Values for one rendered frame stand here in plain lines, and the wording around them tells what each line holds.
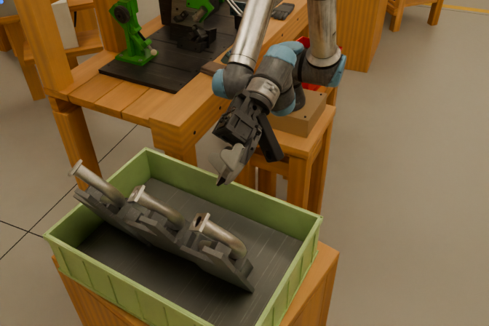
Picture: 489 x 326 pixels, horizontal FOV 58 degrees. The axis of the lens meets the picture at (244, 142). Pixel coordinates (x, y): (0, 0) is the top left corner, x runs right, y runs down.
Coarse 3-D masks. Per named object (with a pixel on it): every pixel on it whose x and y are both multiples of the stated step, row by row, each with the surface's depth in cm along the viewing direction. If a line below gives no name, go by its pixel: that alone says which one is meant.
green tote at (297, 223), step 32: (160, 160) 141; (128, 192) 141; (192, 192) 142; (224, 192) 134; (256, 192) 127; (64, 224) 120; (96, 224) 132; (288, 224) 127; (320, 224) 119; (64, 256) 117; (96, 288) 119; (128, 288) 107; (288, 288) 108; (160, 320) 108; (192, 320) 97
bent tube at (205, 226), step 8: (200, 216) 91; (208, 216) 88; (192, 224) 91; (200, 224) 88; (208, 224) 90; (216, 224) 91; (208, 232) 90; (216, 232) 90; (224, 232) 91; (216, 240) 91; (224, 240) 91; (232, 240) 92; (240, 240) 95; (200, 248) 112; (232, 248) 92; (240, 248) 93; (232, 256) 100; (240, 256) 96
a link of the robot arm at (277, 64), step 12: (276, 48) 104; (288, 48) 104; (264, 60) 103; (276, 60) 102; (288, 60) 103; (264, 72) 101; (276, 72) 101; (288, 72) 103; (276, 84) 100; (288, 84) 106
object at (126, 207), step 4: (104, 204) 123; (108, 204) 114; (112, 204) 114; (124, 204) 116; (128, 204) 116; (108, 208) 114; (112, 208) 114; (116, 208) 115; (120, 208) 115; (124, 208) 116; (128, 208) 116; (116, 212) 115; (120, 212) 115; (124, 212) 116; (120, 216) 115
